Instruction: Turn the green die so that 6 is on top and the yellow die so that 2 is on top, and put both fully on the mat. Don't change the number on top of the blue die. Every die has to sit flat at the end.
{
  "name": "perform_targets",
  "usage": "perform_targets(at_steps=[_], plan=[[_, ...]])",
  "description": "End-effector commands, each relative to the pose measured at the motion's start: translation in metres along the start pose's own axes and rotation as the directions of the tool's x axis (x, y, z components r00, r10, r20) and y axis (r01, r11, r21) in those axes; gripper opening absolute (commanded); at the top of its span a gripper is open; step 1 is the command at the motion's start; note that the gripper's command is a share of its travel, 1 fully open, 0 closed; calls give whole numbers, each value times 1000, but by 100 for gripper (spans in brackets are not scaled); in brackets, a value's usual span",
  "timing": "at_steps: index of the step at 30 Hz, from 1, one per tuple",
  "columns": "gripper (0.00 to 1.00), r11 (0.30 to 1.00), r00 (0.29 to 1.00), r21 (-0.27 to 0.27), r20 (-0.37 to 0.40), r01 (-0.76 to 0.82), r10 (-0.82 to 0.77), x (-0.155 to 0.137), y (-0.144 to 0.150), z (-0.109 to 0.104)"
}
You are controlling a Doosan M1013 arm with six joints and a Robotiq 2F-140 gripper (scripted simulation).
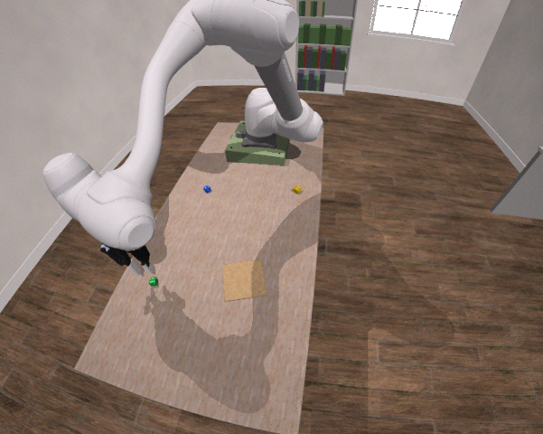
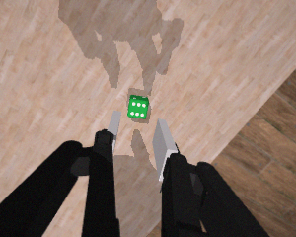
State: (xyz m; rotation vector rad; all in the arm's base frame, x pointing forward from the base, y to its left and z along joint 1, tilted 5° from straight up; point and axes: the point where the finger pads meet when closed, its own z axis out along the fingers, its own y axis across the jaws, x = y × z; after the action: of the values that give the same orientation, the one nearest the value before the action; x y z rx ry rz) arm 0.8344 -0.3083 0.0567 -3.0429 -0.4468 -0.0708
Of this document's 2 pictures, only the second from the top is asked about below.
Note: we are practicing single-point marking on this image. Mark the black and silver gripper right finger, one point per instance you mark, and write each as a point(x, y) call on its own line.
point(197, 193)

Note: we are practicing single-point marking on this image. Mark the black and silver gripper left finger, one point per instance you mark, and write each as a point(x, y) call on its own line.
point(28, 210)

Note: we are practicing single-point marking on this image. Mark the green die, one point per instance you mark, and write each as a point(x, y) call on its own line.
point(137, 107)

